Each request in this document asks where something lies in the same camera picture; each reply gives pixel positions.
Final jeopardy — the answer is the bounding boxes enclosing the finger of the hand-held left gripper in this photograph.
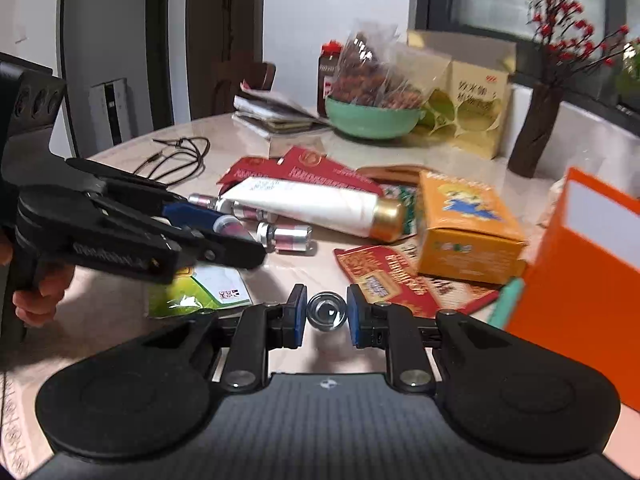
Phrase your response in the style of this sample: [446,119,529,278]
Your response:
[92,194,267,270]
[65,157,223,233]

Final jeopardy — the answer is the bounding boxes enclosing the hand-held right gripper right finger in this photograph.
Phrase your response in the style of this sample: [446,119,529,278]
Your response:
[346,284,521,394]

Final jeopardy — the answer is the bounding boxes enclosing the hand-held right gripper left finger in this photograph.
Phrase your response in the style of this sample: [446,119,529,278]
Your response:
[142,284,307,394]

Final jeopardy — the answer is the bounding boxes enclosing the dark glass vial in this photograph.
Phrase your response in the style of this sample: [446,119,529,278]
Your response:
[306,291,348,333]

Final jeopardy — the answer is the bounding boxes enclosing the pink vial silver cap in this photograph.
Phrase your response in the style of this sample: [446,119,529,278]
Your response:
[256,223,314,257]
[232,202,277,224]
[212,214,252,242]
[187,192,222,212]

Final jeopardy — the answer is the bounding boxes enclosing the large orange box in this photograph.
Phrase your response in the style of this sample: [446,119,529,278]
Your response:
[504,167,640,412]

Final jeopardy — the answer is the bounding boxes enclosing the beige patterned desktop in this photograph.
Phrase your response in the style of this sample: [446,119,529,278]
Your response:
[0,111,576,480]

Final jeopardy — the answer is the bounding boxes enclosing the person's left hand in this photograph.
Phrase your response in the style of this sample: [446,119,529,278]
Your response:
[12,262,77,329]

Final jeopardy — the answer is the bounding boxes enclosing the green white sachet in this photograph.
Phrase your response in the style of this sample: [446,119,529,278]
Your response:
[146,264,254,319]

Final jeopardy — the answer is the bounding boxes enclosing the red printed snack packet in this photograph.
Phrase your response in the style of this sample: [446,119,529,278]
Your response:
[333,241,502,319]

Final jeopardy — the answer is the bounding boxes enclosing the white tube gold cap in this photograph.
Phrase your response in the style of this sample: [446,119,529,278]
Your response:
[219,176,408,244]

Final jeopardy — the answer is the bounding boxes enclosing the green patterned packet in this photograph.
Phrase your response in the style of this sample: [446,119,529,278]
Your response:
[379,184,420,237]

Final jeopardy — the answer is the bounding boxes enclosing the white appliance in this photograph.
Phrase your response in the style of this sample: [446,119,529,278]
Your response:
[89,78,134,152]

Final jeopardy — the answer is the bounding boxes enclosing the brown notebook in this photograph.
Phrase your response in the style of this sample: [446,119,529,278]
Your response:
[232,110,332,141]

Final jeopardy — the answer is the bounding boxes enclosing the small orange cartoon carton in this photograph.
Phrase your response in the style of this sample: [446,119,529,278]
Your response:
[416,169,527,284]

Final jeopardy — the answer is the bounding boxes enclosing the dark wooden chair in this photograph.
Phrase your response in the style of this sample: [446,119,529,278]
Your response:
[212,61,277,122]

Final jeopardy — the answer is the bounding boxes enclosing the stack of books papers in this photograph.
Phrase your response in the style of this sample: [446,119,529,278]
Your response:
[234,80,327,122]

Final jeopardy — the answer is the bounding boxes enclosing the wooden comb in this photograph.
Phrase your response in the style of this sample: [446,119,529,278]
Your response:
[355,163,424,187]

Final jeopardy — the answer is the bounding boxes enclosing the brown bottle red cap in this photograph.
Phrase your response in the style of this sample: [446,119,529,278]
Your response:
[317,42,352,119]

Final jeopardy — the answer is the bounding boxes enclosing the green bowl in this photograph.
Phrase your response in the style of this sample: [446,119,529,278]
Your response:
[324,95,427,141]

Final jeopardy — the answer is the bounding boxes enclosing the dark wooden door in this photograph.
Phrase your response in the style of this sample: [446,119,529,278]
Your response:
[145,0,267,132]

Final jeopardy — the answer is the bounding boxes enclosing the bag of red dates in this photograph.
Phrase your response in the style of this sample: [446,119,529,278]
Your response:
[332,19,402,109]

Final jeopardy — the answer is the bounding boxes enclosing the yellow carton box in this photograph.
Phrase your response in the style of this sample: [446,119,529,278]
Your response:
[446,59,513,161]

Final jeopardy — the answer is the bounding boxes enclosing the bag of nuts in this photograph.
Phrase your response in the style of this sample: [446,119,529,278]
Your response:
[379,41,452,112]

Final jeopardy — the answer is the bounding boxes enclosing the brown twisted vase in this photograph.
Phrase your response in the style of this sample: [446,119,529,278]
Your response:
[507,82,564,179]

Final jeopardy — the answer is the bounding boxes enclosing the yellow tea box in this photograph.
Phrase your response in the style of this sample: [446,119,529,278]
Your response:
[406,29,517,137]

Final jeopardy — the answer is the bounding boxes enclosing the green potted plant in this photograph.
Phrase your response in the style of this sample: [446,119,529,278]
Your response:
[616,39,640,107]

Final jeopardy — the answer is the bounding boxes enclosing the red berry branches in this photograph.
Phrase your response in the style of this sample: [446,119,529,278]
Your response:
[519,0,632,87]

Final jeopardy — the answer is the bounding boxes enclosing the black cable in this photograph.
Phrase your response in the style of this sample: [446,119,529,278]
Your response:
[134,136,211,184]

